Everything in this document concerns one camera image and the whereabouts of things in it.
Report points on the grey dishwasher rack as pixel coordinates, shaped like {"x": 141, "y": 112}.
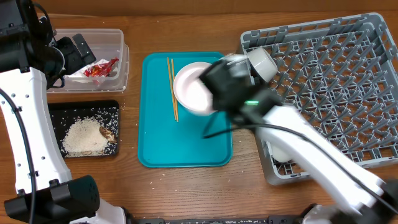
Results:
{"x": 341, "y": 75}

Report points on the black tray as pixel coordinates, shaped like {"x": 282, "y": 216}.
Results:
{"x": 84, "y": 105}

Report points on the red snack wrapper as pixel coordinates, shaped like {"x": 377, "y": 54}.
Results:
{"x": 101, "y": 69}

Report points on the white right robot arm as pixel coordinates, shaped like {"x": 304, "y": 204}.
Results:
{"x": 360, "y": 196}

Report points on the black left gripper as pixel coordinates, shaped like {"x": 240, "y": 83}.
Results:
{"x": 76, "y": 61}

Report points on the brown food scrap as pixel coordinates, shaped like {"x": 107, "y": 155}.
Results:
{"x": 108, "y": 135}

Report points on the large white plate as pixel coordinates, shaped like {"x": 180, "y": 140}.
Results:
{"x": 192, "y": 70}

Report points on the teal plastic tray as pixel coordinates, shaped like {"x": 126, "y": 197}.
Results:
{"x": 167, "y": 141}

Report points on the white rice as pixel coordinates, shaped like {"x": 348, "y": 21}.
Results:
{"x": 84, "y": 138}

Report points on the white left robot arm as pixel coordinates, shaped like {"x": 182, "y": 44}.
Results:
{"x": 32, "y": 60}

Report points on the pink bowl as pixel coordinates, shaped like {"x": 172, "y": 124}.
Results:
{"x": 193, "y": 95}

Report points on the white napkin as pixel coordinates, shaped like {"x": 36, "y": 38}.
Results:
{"x": 80, "y": 77}

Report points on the clear plastic bin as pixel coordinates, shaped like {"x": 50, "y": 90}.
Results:
{"x": 105, "y": 44}

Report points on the white plastic cup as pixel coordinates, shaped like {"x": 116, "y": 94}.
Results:
{"x": 281, "y": 152}

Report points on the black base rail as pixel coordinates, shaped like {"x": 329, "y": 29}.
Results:
{"x": 273, "y": 219}

